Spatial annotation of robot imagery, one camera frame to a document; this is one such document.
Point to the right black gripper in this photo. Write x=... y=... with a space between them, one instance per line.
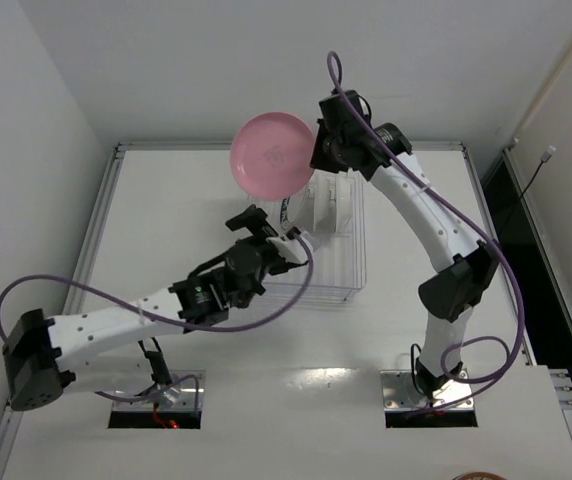
x=317 y=150

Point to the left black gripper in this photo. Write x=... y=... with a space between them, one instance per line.
x=255 y=230

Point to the green rimmed white plate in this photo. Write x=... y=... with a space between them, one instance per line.
x=291 y=209

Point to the clear glass plate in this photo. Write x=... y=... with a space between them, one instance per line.
x=321 y=204

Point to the pink plate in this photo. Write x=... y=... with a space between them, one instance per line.
x=270 y=156

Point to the white ribbed plate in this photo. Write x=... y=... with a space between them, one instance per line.
x=343 y=203

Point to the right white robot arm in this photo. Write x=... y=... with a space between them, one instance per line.
x=463 y=262

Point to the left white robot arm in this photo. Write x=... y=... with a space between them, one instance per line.
x=44 y=355

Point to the brown round object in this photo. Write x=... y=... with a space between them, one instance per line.
x=478 y=475

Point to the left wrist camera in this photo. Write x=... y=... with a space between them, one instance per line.
x=296 y=248

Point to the white wire dish rack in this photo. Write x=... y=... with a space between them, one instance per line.
x=339 y=258

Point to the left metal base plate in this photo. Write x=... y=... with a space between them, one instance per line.
x=186 y=393

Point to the metal base plate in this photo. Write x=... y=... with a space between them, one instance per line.
x=186 y=393
x=401 y=396

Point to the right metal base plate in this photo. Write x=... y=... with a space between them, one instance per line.
x=401 y=396

